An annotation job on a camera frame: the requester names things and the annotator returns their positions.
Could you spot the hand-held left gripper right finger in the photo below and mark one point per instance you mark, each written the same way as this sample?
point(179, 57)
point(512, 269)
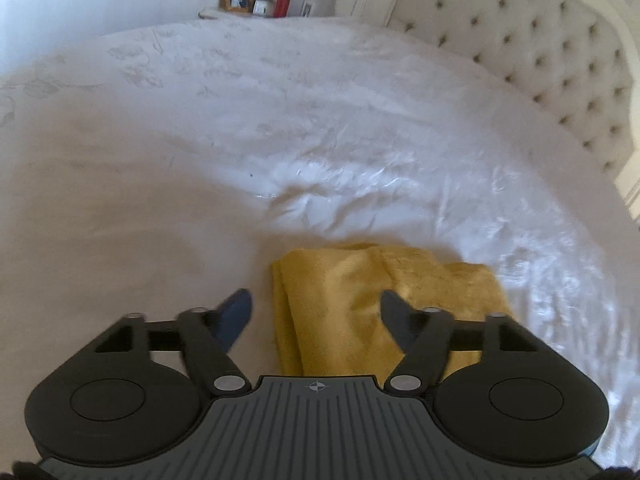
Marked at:
point(400, 317)

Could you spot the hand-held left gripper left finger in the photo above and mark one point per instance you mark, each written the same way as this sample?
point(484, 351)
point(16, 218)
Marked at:
point(232, 317)

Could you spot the yellow towel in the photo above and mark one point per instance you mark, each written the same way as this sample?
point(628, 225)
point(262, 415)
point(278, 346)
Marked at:
point(350, 305)

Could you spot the white bed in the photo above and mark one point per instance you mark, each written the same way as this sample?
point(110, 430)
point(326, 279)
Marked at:
point(300, 135)

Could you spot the cream tufted headboard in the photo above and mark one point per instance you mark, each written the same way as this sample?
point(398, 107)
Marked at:
point(540, 45)

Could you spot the white nightstand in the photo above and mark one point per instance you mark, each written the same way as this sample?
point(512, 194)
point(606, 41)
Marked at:
point(210, 11)

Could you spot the small white jar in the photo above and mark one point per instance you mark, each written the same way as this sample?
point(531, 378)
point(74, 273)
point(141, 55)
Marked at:
point(261, 6)

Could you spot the red bottle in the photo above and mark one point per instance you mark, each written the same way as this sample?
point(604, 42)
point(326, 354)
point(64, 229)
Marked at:
point(282, 1)

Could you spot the white wall outlet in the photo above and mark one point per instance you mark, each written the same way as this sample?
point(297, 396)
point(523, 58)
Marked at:
point(306, 8)

